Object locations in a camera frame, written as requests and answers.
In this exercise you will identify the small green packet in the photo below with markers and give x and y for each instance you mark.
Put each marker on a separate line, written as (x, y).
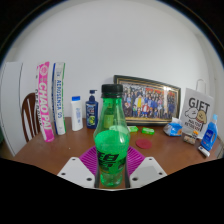
(148, 130)
(133, 129)

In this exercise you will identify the white paper gift bag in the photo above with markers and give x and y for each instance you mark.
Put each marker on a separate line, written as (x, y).
(198, 106)

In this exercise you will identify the blue tissue pack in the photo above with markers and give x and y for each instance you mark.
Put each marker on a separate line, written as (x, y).
(173, 128)

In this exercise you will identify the small white remote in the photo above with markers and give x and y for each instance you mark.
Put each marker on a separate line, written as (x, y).
(203, 151)

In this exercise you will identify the flat round red coaster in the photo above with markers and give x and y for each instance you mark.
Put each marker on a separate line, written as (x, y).
(143, 143)

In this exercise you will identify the white cabinet panel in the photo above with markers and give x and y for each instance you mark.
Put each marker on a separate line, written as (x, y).
(11, 106)

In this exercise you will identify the pink cardboard tube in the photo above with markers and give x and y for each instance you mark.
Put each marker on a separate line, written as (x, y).
(44, 100)

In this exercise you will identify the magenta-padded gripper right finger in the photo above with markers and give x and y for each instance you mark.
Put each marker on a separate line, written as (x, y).
(146, 169)

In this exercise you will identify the brown wooden chair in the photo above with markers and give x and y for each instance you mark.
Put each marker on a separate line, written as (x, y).
(27, 116)

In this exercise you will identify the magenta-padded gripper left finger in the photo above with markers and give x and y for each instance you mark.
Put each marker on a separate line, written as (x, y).
(76, 170)

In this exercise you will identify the white and green cardboard tube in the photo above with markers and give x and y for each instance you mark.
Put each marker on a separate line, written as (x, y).
(59, 100)

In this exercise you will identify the small brown snack box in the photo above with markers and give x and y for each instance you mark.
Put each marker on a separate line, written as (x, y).
(190, 138)

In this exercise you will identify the white bottle with blue cap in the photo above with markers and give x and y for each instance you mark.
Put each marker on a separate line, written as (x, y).
(77, 115)

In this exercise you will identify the framed group photo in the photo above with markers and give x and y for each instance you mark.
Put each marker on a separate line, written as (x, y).
(150, 101)

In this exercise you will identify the dark blue pump bottle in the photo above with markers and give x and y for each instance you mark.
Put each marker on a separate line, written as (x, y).
(91, 115)

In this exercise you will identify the blue detergent bottle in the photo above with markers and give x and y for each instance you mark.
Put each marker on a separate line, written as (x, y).
(209, 135)

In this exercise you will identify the green plastic drink bottle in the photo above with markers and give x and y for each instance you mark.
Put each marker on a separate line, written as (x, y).
(111, 146)

